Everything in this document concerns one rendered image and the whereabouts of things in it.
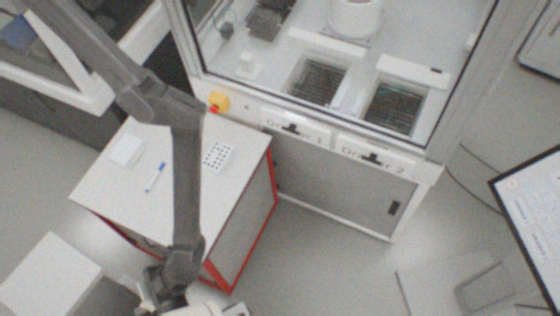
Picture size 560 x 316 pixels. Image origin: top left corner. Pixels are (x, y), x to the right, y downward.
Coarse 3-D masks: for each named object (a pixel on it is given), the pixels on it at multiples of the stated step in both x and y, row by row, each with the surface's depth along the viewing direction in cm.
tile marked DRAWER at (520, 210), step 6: (516, 198) 126; (522, 198) 124; (510, 204) 127; (516, 204) 125; (522, 204) 124; (516, 210) 125; (522, 210) 124; (528, 210) 123; (516, 216) 125; (522, 216) 124; (528, 216) 122; (522, 222) 123; (528, 222) 122; (534, 222) 121; (522, 228) 123
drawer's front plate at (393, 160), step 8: (344, 136) 149; (336, 144) 154; (344, 144) 151; (352, 144) 149; (360, 144) 147; (368, 144) 147; (344, 152) 156; (352, 152) 154; (360, 152) 151; (368, 152) 149; (376, 152) 146; (384, 152) 145; (392, 152) 145; (360, 160) 156; (384, 160) 148; (392, 160) 146; (400, 160) 144; (408, 160) 143; (384, 168) 153; (392, 168) 150; (408, 168) 146; (408, 176) 150
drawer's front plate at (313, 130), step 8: (264, 112) 158; (272, 112) 156; (280, 112) 156; (264, 120) 163; (272, 120) 160; (280, 120) 158; (288, 120) 155; (296, 120) 154; (272, 128) 165; (280, 128) 163; (296, 128) 157; (304, 128) 155; (312, 128) 152; (320, 128) 151; (296, 136) 162; (304, 136) 159; (312, 136) 157; (320, 136) 154; (328, 136) 152; (320, 144) 159; (328, 144) 157
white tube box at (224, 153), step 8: (216, 144) 167; (224, 144) 166; (208, 152) 164; (224, 152) 164; (232, 152) 166; (208, 160) 162; (216, 160) 162; (224, 160) 162; (208, 168) 161; (216, 168) 162
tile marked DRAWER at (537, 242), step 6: (528, 234) 122; (534, 234) 120; (540, 234) 119; (528, 240) 121; (534, 240) 120; (540, 240) 119; (534, 246) 120; (540, 246) 119; (546, 246) 117; (534, 252) 120; (540, 252) 118; (546, 252) 117; (540, 258) 118; (546, 258) 117; (552, 258) 116; (540, 264) 118
